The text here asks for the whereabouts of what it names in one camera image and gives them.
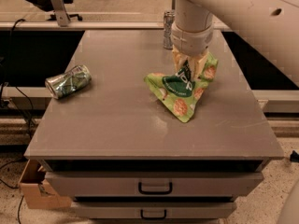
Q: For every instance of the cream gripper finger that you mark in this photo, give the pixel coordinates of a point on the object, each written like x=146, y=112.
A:
x=197, y=64
x=179, y=58

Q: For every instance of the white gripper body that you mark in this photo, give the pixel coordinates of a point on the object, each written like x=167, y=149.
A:
x=192, y=41

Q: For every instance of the green rice chip bag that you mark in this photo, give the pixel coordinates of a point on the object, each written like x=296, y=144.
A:
x=178, y=92

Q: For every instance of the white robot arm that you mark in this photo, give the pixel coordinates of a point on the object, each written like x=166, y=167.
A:
x=270, y=26

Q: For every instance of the silver can standing upright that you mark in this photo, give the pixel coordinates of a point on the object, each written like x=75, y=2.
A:
x=169, y=17

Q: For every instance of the crushed green can lying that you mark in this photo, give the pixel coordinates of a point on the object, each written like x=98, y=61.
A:
x=69, y=82

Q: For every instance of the black object on floor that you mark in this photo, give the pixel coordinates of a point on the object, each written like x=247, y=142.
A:
x=294, y=157

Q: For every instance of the upper grey drawer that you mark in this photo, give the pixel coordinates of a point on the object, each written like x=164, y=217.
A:
x=153, y=184

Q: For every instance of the grey drawer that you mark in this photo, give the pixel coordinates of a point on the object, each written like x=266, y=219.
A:
x=153, y=210
x=153, y=184

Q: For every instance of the lower grey drawer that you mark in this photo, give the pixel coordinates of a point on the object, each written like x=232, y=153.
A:
x=153, y=210

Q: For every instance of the cardboard box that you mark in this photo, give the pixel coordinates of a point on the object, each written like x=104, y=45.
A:
x=37, y=191

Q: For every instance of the left metal bracket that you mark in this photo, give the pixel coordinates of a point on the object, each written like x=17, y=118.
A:
x=60, y=12

